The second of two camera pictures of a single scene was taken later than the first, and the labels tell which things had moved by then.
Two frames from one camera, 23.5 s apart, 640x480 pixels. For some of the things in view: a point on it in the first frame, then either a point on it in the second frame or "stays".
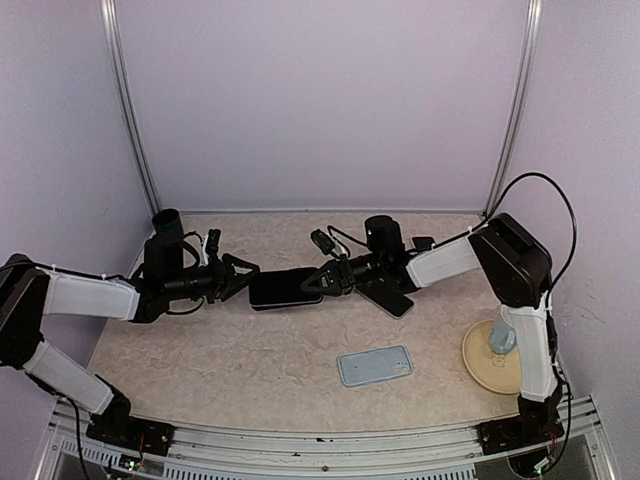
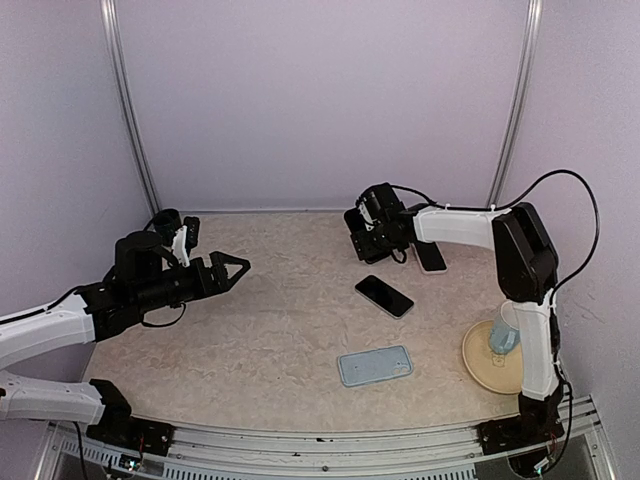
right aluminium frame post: [517, 109] stays
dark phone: [281, 286] -> [354, 220]
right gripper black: [333, 277] -> [366, 247]
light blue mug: [503, 338] stays
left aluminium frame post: [110, 12] stays
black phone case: [278, 288] -> [354, 221]
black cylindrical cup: [167, 223] stays
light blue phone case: [376, 365] stays
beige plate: [498, 373] stays
